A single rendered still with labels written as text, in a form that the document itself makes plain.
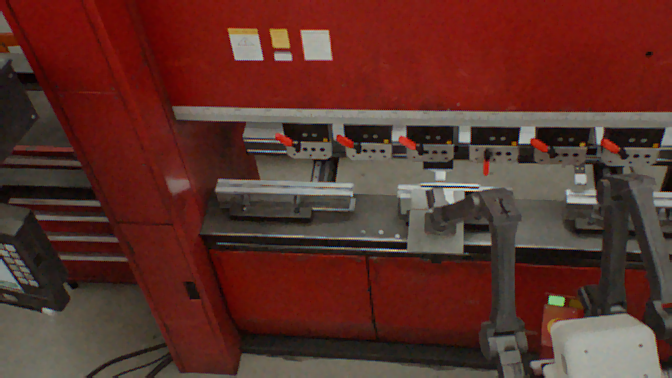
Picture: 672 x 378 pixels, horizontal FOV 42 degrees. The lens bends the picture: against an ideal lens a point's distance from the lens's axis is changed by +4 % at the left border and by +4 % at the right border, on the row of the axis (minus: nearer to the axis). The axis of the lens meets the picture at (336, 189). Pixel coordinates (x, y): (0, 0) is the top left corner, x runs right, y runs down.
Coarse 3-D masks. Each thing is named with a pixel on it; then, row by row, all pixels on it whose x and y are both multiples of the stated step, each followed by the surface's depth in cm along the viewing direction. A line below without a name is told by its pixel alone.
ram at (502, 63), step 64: (192, 0) 238; (256, 0) 235; (320, 0) 233; (384, 0) 230; (448, 0) 228; (512, 0) 226; (576, 0) 224; (640, 0) 222; (192, 64) 257; (256, 64) 253; (320, 64) 250; (384, 64) 247; (448, 64) 245; (512, 64) 242; (576, 64) 240; (640, 64) 238
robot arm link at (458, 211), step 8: (512, 192) 218; (464, 200) 232; (472, 200) 217; (440, 208) 251; (448, 208) 246; (456, 208) 239; (464, 208) 232; (472, 208) 217; (440, 216) 252; (448, 216) 247; (456, 216) 240; (464, 216) 234; (472, 216) 233; (440, 224) 252
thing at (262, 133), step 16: (256, 128) 321; (272, 128) 320; (336, 128) 317; (400, 128) 314; (464, 128) 311; (528, 128) 308; (256, 144) 320; (272, 144) 319; (336, 144) 315; (400, 144) 311; (464, 144) 308; (528, 144) 304; (528, 160) 310; (592, 160) 306
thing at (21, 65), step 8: (8, 56) 246; (16, 56) 246; (24, 56) 246; (16, 64) 244; (24, 64) 243; (16, 72) 242; (24, 72) 241; (32, 72) 241; (24, 80) 249; (32, 80) 248; (32, 88) 246; (40, 88) 246
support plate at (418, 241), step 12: (420, 192) 291; (456, 192) 290; (420, 204) 288; (420, 216) 284; (420, 228) 281; (456, 228) 280; (408, 240) 278; (420, 240) 278; (432, 240) 278; (444, 240) 277; (456, 240) 277; (408, 252) 276; (420, 252) 276; (432, 252) 275; (444, 252) 274; (456, 252) 274
